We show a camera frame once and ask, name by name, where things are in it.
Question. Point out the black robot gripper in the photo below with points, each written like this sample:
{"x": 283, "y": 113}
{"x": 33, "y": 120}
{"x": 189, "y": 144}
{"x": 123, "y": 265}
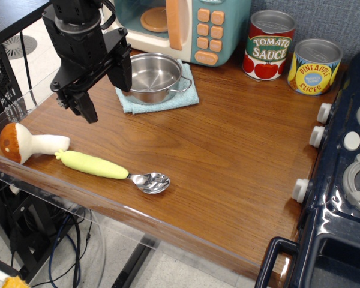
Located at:
{"x": 87, "y": 53}

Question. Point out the silver steel pot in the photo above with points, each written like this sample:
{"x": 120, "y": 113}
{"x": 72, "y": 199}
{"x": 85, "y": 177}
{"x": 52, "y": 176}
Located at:
{"x": 156, "y": 78}

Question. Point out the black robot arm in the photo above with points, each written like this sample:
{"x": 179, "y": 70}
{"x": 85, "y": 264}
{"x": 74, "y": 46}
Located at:
{"x": 87, "y": 52}

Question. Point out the light blue rag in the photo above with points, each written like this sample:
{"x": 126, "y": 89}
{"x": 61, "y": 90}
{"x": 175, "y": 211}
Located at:
{"x": 187, "y": 98}

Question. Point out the plush mushroom toy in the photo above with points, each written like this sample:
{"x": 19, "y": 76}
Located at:
{"x": 18, "y": 144}

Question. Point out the teal toy microwave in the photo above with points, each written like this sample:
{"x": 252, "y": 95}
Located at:
{"x": 199, "y": 32}

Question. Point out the clear acrylic table guard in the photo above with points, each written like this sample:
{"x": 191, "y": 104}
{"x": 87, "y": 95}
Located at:
{"x": 202, "y": 211}

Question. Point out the black side table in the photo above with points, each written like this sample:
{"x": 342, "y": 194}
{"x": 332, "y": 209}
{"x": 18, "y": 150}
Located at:
{"x": 26, "y": 215}

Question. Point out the tomato sauce can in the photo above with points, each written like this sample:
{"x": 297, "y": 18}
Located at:
{"x": 269, "y": 40}

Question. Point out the pineapple slices can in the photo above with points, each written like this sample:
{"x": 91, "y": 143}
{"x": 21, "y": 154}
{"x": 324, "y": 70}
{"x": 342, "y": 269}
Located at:
{"x": 314, "y": 66}

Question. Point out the dark blue toy stove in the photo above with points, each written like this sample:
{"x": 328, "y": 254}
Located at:
{"x": 327, "y": 251}

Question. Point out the spoon with green handle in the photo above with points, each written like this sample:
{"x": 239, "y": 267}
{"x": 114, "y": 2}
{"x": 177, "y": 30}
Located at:
{"x": 149, "y": 183}

